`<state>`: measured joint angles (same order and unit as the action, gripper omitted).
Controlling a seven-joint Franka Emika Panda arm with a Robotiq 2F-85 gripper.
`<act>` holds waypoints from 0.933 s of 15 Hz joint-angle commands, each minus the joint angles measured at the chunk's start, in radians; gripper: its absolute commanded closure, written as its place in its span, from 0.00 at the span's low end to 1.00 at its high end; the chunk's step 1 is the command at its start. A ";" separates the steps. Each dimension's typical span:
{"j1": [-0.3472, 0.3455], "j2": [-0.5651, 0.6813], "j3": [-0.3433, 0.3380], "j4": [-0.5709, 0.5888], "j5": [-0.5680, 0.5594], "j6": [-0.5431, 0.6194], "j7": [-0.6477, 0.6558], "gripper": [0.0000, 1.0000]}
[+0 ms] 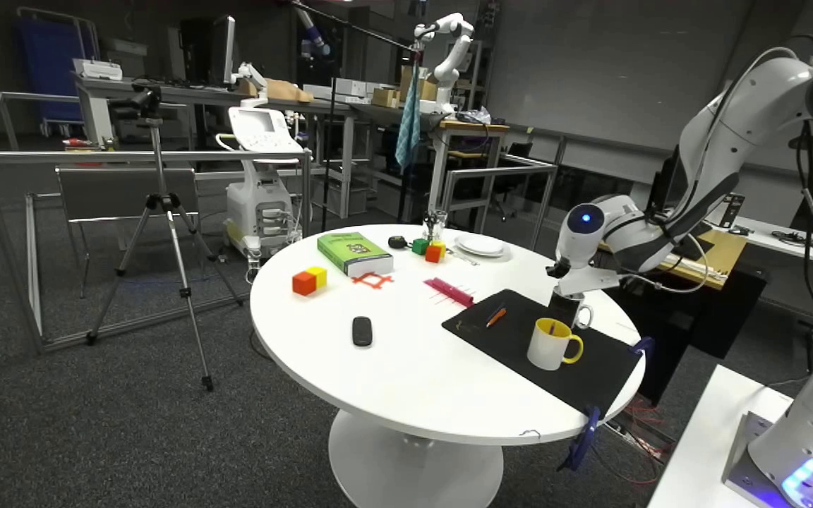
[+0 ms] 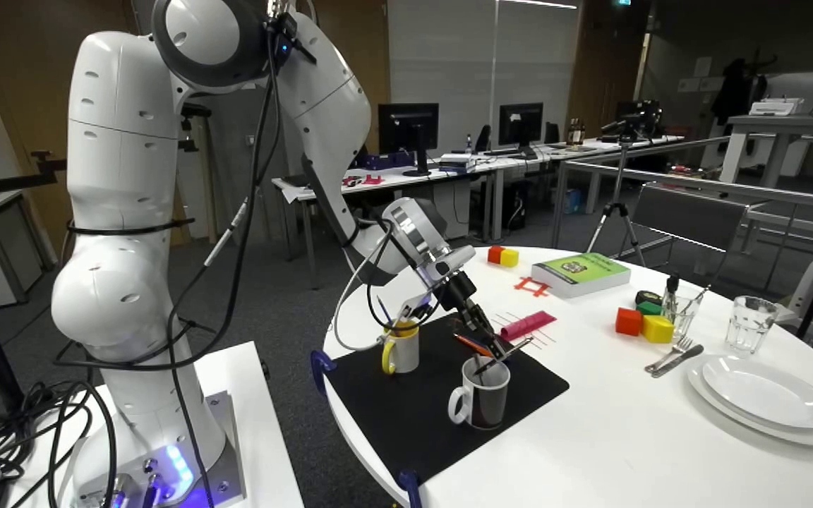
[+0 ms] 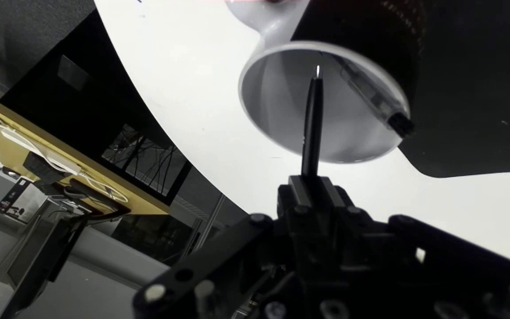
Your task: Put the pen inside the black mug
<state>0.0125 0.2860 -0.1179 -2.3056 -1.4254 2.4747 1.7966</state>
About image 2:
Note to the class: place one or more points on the small yellow cube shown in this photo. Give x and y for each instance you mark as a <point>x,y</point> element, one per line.
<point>508,257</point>

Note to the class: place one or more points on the white robot platform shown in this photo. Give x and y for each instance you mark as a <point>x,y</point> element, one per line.
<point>254,442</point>

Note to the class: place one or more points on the aluminium frame railing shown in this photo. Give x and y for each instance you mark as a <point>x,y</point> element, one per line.
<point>707,183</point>

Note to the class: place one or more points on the small white plate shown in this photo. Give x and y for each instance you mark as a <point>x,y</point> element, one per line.
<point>764,390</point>

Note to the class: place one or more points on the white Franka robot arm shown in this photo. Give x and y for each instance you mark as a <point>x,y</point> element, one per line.
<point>126,142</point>

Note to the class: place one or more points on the long white office desk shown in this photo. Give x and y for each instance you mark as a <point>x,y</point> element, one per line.
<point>520,163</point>

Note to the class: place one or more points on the silver grey pen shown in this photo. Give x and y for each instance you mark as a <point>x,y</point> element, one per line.
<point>514,353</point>

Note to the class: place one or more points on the clear glass holding utensils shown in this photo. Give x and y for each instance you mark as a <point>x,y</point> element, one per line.
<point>685,321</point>

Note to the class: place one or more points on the small red cube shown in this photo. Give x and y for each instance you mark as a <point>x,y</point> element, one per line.
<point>496,255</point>

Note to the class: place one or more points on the red plastic bracket frame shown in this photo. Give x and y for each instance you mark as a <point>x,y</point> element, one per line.
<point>532,287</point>

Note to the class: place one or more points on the white high table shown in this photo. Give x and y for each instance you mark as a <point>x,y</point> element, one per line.
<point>782,128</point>

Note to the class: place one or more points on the dark hanging coat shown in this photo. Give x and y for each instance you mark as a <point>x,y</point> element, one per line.
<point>736,89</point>

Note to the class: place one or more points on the clear drinking glass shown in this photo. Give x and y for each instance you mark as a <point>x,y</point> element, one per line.
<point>748,329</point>

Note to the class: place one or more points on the black camera on tripod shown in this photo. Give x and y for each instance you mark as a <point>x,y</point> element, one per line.
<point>634,116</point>

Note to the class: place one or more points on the black rectangular mat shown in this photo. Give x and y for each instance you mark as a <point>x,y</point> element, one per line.
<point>397,413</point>

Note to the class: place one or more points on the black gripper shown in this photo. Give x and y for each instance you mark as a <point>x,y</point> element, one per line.
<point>455,287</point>

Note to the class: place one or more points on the orange pen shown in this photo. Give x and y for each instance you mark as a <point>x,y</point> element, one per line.
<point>467,343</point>

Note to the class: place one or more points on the orange red block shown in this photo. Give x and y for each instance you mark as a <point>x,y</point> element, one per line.
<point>627,322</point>

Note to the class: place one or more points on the light grey wrist camera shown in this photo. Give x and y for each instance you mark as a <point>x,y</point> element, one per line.
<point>452,257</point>

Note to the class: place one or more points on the grey camera tripod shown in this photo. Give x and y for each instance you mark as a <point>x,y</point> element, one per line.
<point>617,201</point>

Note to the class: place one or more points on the pink ruler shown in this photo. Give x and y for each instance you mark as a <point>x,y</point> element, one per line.
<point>528,326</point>

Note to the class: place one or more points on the silver cutlery piece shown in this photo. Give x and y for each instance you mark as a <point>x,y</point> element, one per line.
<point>685,358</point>
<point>669,362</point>

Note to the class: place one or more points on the blue tape strip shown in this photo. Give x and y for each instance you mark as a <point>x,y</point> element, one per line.
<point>410,489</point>
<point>321,369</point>

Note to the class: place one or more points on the green book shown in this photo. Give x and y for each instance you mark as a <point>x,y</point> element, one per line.
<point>580,273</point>

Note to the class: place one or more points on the black computer monitor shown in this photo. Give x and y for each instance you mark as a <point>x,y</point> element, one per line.
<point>520,126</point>
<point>407,128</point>

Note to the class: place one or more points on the grey flat panel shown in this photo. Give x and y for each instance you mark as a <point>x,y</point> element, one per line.
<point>691,215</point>

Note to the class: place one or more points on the yellow block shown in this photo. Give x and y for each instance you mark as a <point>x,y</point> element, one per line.
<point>658,329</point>

